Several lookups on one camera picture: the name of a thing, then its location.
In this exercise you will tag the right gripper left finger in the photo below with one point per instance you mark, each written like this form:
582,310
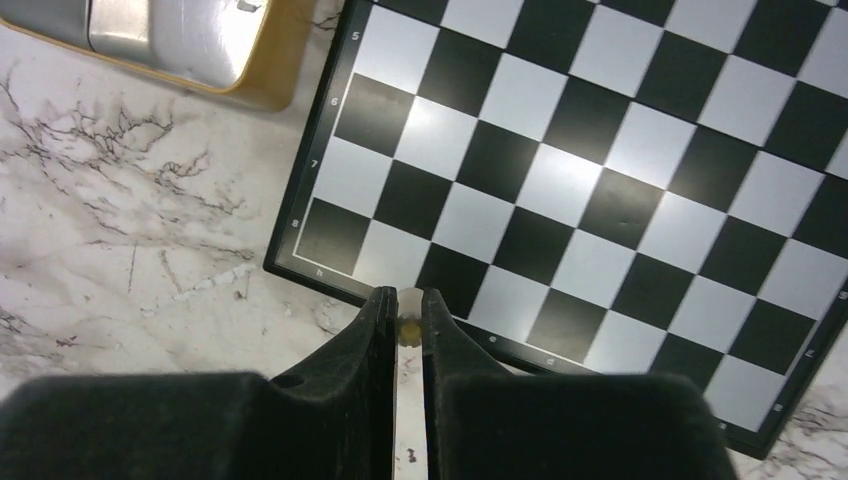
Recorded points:
330,416

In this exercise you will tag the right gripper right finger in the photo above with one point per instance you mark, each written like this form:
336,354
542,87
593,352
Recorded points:
486,422

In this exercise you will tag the white chess piece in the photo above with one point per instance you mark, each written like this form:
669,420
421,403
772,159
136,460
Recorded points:
409,316

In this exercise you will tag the black white chessboard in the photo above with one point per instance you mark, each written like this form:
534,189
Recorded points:
605,186

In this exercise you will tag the yellow tin tray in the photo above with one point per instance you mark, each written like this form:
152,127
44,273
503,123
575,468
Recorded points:
247,52

